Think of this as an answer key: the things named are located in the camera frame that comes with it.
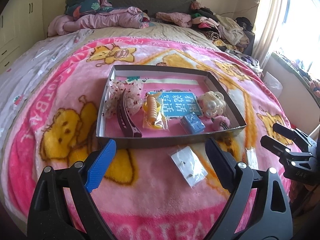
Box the pink fluffy pompom hair clip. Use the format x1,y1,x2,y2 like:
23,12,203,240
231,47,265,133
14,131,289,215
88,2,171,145
211,115,230,131

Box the blue clear plastic box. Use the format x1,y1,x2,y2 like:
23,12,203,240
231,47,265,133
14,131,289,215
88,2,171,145
180,112,205,134

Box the dark maroon hair claw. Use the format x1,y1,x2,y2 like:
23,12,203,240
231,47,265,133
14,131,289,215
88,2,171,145
117,90,142,138

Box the pearl flower hair clip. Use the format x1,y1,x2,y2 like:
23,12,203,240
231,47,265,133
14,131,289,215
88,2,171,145
202,99,223,118

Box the yellow ring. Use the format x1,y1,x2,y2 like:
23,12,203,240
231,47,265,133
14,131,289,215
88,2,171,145
141,99,170,132

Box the peach spiral hair tie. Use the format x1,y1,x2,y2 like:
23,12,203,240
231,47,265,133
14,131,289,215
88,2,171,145
145,91,163,126

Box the small clear plastic bag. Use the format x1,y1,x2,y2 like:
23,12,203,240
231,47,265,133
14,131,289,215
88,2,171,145
246,147,259,170

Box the earring card in plastic bag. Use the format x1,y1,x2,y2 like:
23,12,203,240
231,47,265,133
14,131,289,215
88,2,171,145
171,146,208,187

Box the cream white claw clip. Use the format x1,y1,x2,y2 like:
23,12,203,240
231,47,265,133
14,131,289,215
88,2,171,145
197,91,226,118

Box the shallow cardboard tray box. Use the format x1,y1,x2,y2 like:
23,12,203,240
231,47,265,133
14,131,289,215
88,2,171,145
96,64,246,149

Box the blue chinese text booklet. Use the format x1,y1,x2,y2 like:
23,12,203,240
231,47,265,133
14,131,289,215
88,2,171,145
144,90,202,119

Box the pink lace scrunchie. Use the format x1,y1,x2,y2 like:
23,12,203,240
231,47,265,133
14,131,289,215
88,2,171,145
104,80,144,119

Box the light floral bed sheet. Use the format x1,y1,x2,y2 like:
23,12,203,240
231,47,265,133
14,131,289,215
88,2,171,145
1,29,93,143

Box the pile of clothes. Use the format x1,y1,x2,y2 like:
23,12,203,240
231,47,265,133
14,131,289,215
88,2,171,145
190,1,262,74

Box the pink folded garment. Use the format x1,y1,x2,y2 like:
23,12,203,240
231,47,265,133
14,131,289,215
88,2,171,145
156,12,192,28

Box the pink crumpled quilt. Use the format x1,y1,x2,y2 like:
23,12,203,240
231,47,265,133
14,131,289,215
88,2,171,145
47,7,152,37

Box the white window curtain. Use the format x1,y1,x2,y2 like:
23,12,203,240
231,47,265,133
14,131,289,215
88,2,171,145
252,0,287,69

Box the cream white wardrobe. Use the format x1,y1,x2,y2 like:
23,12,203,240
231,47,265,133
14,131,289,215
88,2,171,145
1,0,45,73

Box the dark floral pillow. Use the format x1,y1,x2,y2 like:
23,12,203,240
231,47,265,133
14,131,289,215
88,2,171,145
65,0,113,19

